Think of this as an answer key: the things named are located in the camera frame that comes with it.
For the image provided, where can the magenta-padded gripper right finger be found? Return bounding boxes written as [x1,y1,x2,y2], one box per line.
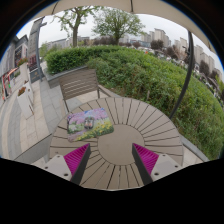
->
[131,142,184,186]

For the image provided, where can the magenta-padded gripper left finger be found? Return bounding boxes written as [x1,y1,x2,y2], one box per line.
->
[41,143,93,187]

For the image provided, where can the white planter box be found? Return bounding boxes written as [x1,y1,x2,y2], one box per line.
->
[16,85,35,119]

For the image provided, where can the brown slatted chair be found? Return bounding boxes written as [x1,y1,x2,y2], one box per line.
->
[58,68,113,114]

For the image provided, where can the green hedge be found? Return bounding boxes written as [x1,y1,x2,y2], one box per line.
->
[44,44,224,160]

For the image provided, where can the dark curved parasol pole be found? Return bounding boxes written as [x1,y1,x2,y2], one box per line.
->
[168,30,195,120]

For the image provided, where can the tall white flower planter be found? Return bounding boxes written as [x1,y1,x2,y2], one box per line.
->
[16,58,30,84]

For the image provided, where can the far apartment buildings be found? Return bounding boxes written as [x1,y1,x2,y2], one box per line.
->
[143,28,223,79]

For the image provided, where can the grey shop building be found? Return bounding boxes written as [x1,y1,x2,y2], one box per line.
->
[0,34,30,79]

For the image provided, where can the grey sign pylon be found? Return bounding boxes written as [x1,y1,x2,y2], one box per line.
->
[28,17,48,83]

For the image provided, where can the slim sparse tree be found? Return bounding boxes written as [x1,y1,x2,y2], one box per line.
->
[54,5,101,48]

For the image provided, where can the round crowned tree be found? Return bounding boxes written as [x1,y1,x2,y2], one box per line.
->
[92,7,146,46]

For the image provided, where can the beige parasol canopy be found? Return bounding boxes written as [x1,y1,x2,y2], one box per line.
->
[31,0,218,54]

